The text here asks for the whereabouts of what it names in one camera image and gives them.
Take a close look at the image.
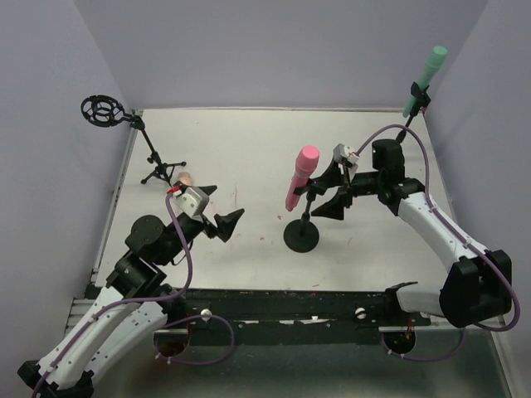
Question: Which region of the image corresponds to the pink toy microphone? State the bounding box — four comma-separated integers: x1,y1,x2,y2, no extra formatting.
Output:
285,145,319,211

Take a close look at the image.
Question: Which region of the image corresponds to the beige toy microphone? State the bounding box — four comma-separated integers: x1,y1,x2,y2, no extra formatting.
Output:
178,172,193,186

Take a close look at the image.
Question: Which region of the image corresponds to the black tripod shock-mount stand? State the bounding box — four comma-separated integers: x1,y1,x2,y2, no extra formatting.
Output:
79,95,188,186

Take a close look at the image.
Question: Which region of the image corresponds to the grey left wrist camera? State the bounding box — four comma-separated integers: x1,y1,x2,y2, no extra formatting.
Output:
173,187,209,221

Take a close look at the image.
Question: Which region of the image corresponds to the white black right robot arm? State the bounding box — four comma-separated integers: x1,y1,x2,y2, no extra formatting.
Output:
312,139,512,328

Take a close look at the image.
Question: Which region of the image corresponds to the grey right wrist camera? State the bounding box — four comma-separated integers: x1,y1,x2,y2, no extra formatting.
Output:
333,143,359,173

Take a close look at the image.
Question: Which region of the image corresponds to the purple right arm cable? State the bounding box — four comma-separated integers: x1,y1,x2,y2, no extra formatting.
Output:
356,124,522,362

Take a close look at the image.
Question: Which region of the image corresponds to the black robot base mounting bar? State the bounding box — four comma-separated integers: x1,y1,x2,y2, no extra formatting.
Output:
154,289,431,347

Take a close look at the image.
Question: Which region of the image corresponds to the mint green toy microphone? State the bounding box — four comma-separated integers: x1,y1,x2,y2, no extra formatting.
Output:
402,46,448,118

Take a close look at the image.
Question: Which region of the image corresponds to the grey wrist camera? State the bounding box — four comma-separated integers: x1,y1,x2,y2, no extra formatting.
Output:
333,143,359,173
173,187,209,221

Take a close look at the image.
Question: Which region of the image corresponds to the black round-base clamp stand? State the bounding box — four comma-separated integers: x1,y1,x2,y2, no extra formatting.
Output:
283,178,327,253

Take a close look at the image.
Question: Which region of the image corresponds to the black round-base clip mic stand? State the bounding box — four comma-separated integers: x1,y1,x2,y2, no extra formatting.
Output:
405,82,431,128

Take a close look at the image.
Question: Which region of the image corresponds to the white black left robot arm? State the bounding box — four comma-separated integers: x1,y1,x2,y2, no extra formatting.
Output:
17,183,245,397

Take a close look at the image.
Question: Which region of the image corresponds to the aluminium extrusion rail frame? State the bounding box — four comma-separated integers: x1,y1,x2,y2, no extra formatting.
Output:
45,108,515,398

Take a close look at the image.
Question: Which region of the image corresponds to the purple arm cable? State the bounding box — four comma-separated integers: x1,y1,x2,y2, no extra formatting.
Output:
31,188,236,395
356,124,522,362

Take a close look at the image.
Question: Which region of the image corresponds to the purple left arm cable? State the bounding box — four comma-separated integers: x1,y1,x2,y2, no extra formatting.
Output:
31,188,236,395

